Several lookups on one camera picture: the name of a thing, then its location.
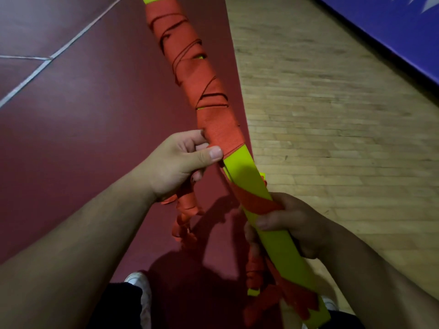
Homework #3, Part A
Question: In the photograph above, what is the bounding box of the black trouser leg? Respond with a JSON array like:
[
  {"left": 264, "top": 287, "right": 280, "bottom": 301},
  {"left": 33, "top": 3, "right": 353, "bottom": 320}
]
[
  {"left": 319, "top": 310, "right": 366, "bottom": 329},
  {"left": 87, "top": 282, "right": 143, "bottom": 329}
]

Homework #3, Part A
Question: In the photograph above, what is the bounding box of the black left trouser leg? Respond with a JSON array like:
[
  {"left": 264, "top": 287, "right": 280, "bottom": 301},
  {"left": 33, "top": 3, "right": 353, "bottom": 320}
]
[{"left": 87, "top": 282, "right": 143, "bottom": 329}]

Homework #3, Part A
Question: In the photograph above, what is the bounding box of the black right trouser leg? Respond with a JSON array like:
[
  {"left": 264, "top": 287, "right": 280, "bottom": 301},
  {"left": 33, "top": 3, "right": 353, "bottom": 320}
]
[{"left": 319, "top": 310, "right": 366, "bottom": 329}]

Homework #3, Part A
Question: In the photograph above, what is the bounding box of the white right shoe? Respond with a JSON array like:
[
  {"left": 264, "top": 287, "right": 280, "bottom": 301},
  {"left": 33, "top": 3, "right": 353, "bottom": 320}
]
[{"left": 301, "top": 296, "right": 340, "bottom": 329}]

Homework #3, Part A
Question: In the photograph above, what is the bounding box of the white left shoe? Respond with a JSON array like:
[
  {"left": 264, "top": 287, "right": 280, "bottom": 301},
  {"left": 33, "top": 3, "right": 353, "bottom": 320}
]
[{"left": 124, "top": 272, "right": 153, "bottom": 329}]

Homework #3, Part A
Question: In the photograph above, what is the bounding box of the white shoe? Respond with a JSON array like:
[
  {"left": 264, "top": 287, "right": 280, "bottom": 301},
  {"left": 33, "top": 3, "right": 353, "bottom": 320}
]
[
  {"left": 124, "top": 272, "right": 153, "bottom": 329},
  {"left": 301, "top": 296, "right": 340, "bottom": 329}
]

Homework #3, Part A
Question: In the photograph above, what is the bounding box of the person's right hand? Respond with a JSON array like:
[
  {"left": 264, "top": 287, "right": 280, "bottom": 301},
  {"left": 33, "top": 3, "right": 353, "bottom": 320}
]
[{"left": 243, "top": 192, "right": 338, "bottom": 261}]

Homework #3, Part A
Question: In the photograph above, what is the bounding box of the person's right forearm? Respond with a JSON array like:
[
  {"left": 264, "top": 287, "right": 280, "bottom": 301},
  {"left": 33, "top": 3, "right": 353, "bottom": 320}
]
[{"left": 319, "top": 222, "right": 439, "bottom": 329}]

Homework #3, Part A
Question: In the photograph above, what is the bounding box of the person's left forearm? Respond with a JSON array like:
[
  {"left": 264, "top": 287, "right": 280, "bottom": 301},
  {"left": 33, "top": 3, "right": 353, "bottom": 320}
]
[{"left": 0, "top": 167, "right": 158, "bottom": 329}]

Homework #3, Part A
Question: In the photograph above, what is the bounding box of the person's left hand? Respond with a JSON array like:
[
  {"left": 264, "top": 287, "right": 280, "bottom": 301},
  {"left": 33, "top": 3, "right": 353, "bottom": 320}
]
[{"left": 132, "top": 129, "right": 224, "bottom": 202}]

